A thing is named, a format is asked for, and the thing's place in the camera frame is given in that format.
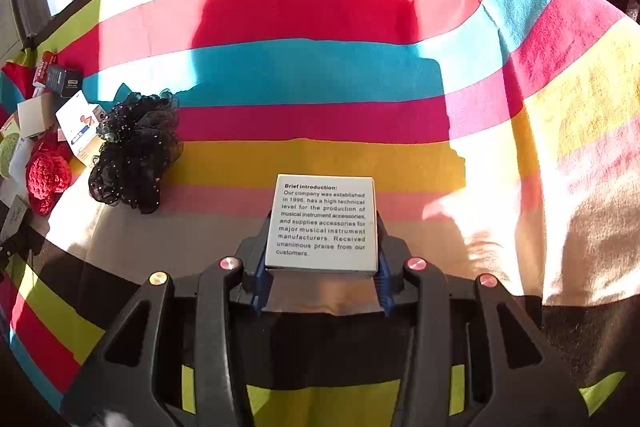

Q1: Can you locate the grey small box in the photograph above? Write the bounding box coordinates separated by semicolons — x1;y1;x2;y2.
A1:
0;195;30;242

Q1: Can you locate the beige cardboard box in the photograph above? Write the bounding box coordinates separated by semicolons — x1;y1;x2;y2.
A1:
17;92;56;139

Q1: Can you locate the striped colourful tablecloth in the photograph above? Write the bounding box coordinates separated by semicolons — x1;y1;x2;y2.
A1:
0;0;640;427

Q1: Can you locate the red and white packet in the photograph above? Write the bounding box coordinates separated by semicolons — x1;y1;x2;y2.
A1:
32;51;57;88

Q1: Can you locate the red crocheted flower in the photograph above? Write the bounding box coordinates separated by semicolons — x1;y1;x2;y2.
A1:
26;141;74;217

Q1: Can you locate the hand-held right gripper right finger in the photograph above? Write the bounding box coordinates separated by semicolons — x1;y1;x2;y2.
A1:
372;212;592;427

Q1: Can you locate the black lace scrunchie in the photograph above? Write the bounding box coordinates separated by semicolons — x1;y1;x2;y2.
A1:
88;90;183;215

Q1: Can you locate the white box with black text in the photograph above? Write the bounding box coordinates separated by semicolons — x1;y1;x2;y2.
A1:
264;174;379;278

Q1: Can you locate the white card with red print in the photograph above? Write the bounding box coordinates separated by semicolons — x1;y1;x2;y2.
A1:
55;90;104;168

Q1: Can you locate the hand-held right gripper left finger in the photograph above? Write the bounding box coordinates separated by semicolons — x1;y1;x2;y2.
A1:
60;219;274;427

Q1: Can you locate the green crocheted piece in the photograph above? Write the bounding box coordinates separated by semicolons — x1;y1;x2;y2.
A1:
0;133;22;180

